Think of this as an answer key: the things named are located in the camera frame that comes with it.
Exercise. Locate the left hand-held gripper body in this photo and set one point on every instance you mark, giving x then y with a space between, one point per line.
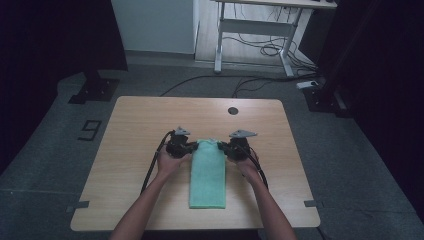
176 146

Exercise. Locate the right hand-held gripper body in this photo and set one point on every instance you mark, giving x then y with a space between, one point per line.
240 148

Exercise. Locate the green cloth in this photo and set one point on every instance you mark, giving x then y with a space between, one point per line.
207 176

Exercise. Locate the person's right hand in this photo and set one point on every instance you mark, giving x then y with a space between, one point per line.
248 166

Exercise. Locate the person's left hand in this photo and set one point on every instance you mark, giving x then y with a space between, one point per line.
168 165

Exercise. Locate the black table grommet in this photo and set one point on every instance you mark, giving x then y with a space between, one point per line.
233 111

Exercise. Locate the grey tape strip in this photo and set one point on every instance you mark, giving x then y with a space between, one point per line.
78 205
312 203

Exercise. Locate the white power strip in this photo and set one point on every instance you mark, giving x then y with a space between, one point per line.
307 84

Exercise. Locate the black stand base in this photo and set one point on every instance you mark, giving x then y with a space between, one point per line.
325 100
96 89

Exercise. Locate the dark curtain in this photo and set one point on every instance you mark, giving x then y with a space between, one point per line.
383 66
50 50

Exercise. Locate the white metal desk frame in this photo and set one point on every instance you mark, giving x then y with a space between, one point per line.
253 27

